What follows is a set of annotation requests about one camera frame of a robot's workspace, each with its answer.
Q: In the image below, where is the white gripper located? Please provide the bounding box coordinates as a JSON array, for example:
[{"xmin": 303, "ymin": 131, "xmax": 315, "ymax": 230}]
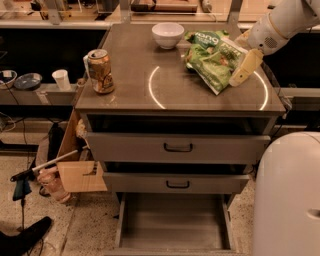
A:
[{"xmin": 229, "ymin": 14, "xmax": 288, "ymax": 87}]

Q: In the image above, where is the green jalapeno chip bag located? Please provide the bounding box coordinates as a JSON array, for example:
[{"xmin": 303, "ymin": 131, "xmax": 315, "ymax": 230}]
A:
[{"xmin": 186, "ymin": 38, "xmax": 247, "ymax": 95}]

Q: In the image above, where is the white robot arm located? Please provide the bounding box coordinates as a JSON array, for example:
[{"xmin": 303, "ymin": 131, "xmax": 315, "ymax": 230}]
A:
[{"xmin": 229, "ymin": 0, "xmax": 320, "ymax": 256}]

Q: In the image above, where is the green chip bag behind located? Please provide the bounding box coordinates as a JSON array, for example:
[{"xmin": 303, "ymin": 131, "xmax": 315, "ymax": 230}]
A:
[{"xmin": 184, "ymin": 30, "xmax": 229, "ymax": 49}]

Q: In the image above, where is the grey drawer cabinet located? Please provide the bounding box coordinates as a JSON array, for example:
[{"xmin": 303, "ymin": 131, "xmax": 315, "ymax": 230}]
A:
[{"xmin": 74, "ymin": 22, "xmax": 286, "ymax": 256}]

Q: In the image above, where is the top grey drawer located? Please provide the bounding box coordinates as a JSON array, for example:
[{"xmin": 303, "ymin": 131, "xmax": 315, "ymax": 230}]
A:
[{"xmin": 87, "ymin": 132, "xmax": 270, "ymax": 164}]

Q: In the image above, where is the middle grey drawer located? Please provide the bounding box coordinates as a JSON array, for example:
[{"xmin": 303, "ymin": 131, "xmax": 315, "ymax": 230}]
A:
[{"xmin": 103, "ymin": 173, "xmax": 249, "ymax": 194}]

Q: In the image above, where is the open bottom grey drawer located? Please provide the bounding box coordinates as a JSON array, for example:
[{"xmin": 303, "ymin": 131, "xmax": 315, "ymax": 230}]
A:
[{"xmin": 107, "ymin": 193, "xmax": 237, "ymax": 256}]

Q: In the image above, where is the white ceramic bowl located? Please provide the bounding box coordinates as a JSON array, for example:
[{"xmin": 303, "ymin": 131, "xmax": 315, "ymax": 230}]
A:
[{"xmin": 152, "ymin": 22, "xmax": 184, "ymax": 49}]

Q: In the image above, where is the orange soda can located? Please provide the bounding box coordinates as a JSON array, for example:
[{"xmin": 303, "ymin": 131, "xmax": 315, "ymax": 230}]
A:
[{"xmin": 83, "ymin": 49, "xmax": 114, "ymax": 94}]

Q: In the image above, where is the white paper cup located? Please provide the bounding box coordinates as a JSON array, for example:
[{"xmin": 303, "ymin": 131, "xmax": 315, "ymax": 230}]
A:
[{"xmin": 52, "ymin": 69, "xmax": 71, "ymax": 91}]

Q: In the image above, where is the brown cardboard box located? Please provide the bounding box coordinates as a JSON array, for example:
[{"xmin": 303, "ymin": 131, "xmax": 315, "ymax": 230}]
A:
[{"xmin": 57, "ymin": 110, "xmax": 107, "ymax": 193}]

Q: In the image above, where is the dark round plate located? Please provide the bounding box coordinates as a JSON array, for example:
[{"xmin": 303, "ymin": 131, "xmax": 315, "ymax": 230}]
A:
[{"xmin": 14, "ymin": 73, "xmax": 42, "ymax": 91}]

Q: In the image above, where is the grabber stick tool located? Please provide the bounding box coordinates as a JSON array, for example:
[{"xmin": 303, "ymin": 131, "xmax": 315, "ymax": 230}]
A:
[{"xmin": 10, "ymin": 146, "xmax": 89, "ymax": 182}]

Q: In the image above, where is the clear plastic bottle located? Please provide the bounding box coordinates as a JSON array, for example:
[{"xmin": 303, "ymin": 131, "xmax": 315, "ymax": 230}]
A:
[{"xmin": 37, "ymin": 166, "xmax": 71, "ymax": 203}]

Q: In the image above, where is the small bowl at left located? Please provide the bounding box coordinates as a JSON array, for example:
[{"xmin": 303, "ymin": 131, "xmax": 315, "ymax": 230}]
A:
[{"xmin": 0, "ymin": 70, "xmax": 17, "ymax": 90}]

